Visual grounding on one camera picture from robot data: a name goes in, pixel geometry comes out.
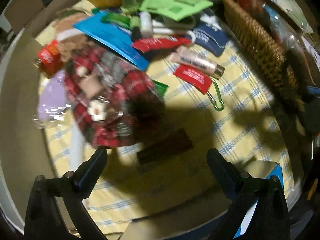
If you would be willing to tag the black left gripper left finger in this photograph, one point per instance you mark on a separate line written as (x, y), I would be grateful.
(43, 218)

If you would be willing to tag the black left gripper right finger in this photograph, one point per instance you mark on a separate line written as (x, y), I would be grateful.
(258, 210)

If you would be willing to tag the dark red small pack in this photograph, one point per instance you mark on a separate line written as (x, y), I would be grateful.
(174, 144)

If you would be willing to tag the white foam strip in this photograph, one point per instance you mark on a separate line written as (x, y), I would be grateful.
(76, 148)

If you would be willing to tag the yellow checkered tablecloth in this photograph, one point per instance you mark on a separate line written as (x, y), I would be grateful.
(245, 130)

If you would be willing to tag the purple soap in wrapper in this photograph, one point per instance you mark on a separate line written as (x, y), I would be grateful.
(53, 103)

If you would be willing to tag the small green sachet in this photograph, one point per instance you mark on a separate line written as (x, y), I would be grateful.
(161, 88)

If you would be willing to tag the wicker basket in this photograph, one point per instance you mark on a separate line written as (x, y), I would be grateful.
(269, 60)

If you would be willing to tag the beige cosmetic tube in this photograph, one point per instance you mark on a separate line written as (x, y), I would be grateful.
(191, 58)

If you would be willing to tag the navy blue pouch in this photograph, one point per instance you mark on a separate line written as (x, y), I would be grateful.
(210, 37)

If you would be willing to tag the blue flat package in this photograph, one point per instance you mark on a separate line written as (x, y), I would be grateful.
(114, 37)

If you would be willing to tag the red sachet packet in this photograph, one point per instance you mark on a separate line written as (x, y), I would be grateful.
(145, 45)

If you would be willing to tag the green paper card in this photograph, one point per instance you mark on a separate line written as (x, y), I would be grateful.
(175, 9)

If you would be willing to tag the red fabric tag keychain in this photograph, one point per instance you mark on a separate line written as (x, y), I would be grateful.
(202, 83)

